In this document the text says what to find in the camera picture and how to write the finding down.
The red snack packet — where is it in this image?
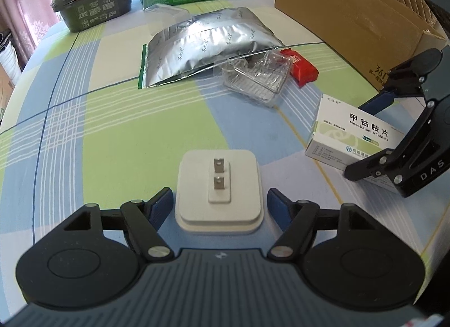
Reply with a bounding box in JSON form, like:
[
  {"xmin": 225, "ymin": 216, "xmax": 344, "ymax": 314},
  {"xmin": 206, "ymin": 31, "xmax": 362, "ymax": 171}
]
[{"xmin": 279, "ymin": 49, "xmax": 320, "ymax": 87}]

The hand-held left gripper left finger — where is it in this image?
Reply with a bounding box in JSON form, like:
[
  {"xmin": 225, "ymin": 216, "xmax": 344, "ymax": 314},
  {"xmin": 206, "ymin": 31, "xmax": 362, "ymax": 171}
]
[{"xmin": 62, "ymin": 187, "xmax": 174, "ymax": 262}]

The checked cloth desktop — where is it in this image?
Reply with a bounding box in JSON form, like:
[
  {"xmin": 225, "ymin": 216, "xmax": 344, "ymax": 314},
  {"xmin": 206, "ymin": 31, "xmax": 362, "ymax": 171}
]
[{"xmin": 0, "ymin": 0, "xmax": 450, "ymax": 278}]

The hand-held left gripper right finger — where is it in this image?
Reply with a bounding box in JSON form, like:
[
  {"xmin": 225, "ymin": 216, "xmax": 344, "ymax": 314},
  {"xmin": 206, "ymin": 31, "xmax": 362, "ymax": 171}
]
[{"xmin": 266, "ymin": 187, "xmax": 378, "ymax": 262}]

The clear plastic tray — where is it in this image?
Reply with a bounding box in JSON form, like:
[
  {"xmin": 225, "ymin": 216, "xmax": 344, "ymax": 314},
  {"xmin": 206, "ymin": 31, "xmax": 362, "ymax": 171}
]
[{"xmin": 221, "ymin": 50, "xmax": 292, "ymax": 108}]

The white power adapter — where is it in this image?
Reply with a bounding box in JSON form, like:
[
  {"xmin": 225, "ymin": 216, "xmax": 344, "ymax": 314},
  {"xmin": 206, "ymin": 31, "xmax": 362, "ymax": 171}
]
[{"xmin": 175, "ymin": 149, "xmax": 265, "ymax": 236}]

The silver foil bag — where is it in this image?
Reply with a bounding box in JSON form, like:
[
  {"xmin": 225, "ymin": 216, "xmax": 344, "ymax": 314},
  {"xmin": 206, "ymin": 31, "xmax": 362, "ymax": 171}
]
[{"xmin": 138, "ymin": 7, "xmax": 286, "ymax": 89}]

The white medicine box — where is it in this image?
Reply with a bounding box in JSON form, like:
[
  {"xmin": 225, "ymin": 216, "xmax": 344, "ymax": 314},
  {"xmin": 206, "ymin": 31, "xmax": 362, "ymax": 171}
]
[{"xmin": 304, "ymin": 94, "xmax": 406, "ymax": 194}]

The large cardboard box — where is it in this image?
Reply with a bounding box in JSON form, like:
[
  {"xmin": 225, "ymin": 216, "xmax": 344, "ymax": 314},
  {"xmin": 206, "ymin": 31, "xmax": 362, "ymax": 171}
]
[{"xmin": 274, "ymin": 0, "xmax": 447, "ymax": 97}]

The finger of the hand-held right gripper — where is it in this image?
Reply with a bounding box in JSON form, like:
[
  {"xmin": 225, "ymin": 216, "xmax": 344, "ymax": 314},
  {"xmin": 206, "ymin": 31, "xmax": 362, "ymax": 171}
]
[
  {"xmin": 345, "ymin": 97, "xmax": 441, "ymax": 188},
  {"xmin": 357, "ymin": 48, "xmax": 444, "ymax": 117}
]

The clear plastic box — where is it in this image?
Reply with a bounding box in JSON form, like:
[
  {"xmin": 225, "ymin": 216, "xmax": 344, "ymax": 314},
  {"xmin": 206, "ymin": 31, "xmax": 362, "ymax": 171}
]
[{"xmin": 144, "ymin": 3, "xmax": 192, "ymax": 27}]

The pink curtain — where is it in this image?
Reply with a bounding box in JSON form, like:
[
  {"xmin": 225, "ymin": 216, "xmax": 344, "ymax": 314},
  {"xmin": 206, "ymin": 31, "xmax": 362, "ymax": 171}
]
[{"xmin": 0, "ymin": 0, "xmax": 66, "ymax": 78}]

